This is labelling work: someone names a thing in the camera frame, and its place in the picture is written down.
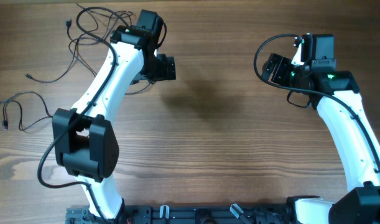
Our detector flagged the black cable bundle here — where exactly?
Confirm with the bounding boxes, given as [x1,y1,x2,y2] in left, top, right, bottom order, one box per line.
[25,3,153,96]

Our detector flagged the thin black separated cable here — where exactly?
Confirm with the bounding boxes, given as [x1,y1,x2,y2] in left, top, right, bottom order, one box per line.
[0,91,53,131]

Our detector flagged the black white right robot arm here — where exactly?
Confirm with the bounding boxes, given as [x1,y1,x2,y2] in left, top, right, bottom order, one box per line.
[255,33,380,223]

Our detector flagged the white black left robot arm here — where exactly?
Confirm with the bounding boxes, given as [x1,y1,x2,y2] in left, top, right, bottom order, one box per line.
[50,10,176,223]

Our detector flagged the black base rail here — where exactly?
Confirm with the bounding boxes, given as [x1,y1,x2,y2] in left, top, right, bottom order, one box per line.
[65,203,296,224]

